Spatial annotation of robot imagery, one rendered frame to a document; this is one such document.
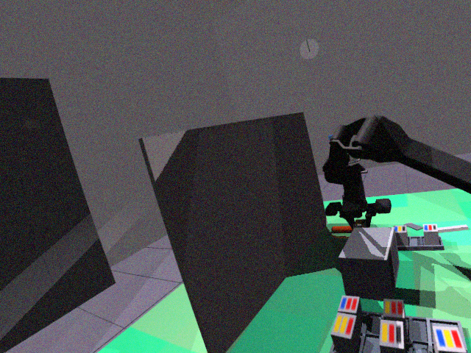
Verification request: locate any dark grey flat panel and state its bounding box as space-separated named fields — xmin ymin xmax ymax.
xmin=138 ymin=112 xmax=327 ymax=353

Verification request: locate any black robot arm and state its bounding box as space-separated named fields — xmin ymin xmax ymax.
xmin=323 ymin=115 xmax=471 ymax=220

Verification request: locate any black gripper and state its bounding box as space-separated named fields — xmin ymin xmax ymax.
xmin=325 ymin=185 xmax=392 ymax=230

